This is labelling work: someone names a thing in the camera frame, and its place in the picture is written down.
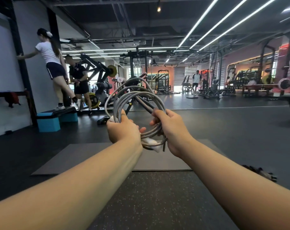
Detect person's left hand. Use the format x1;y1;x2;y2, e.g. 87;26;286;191
106;109;147;148

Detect person's right hand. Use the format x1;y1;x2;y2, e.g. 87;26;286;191
149;109;196;159

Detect grey jump rope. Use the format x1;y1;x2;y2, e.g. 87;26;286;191
104;77;168;153

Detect person's right forearm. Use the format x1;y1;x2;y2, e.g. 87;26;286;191
177;141;290;230

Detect person's left forearm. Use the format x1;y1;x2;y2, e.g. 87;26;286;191
0;138;143;230

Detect yellow weight plate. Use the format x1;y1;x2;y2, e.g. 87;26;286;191
84;92;100;109
107;65;118;78

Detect grey exercise mat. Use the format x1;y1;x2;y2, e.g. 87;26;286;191
31;139;227;176

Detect black power rack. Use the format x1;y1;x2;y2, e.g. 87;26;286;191
126;50;154;89

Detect black plate-loaded gym machine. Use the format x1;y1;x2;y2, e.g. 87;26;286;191
80;53;148;113

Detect blue and black step platform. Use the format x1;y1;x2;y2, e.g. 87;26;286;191
36;106;78;133

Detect black workout glove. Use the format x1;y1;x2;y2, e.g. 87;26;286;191
242;164;278;182

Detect red bag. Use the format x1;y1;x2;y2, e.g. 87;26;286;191
4;91;22;108

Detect barbell with white plates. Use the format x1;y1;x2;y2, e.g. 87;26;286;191
243;78;290;90

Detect black cable machine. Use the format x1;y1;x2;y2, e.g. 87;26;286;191
203;52;223;100

